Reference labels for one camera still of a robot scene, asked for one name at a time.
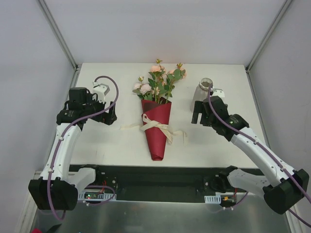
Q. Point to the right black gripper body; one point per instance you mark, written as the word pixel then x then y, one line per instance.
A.
pixel 202 114

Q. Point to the cream printed ribbon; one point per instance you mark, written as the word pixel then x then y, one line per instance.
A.
pixel 164 128

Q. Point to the dark red wrapping paper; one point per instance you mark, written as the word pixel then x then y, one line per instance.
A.
pixel 155 118

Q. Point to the pink rose stem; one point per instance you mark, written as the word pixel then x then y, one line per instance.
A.
pixel 172 77
pixel 146 91
pixel 156 81

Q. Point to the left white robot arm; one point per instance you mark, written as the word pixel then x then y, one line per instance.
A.
pixel 55 189

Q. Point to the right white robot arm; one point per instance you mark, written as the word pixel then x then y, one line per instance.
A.
pixel 280 185

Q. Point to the white ribbed ceramic vase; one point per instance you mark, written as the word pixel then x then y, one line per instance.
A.
pixel 201 91

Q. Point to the red object at bottom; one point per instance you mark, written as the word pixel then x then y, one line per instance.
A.
pixel 36 230

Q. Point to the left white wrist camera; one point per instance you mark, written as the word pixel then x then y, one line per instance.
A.
pixel 100 91

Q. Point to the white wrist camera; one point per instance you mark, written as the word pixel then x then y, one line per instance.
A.
pixel 218 92
pixel 100 91

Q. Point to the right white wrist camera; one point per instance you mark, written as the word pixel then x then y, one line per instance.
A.
pixel 218 92

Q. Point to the left aluminium frame post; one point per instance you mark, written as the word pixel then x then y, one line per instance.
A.
pixel 57 33

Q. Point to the aluminium frame post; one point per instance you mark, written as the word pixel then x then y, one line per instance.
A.
pixel 276 21
pixel 57 33

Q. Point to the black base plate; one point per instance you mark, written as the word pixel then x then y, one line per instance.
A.
pixel 159 184

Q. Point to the right aluminium frame post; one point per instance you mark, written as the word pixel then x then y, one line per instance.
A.
pixel 276 21

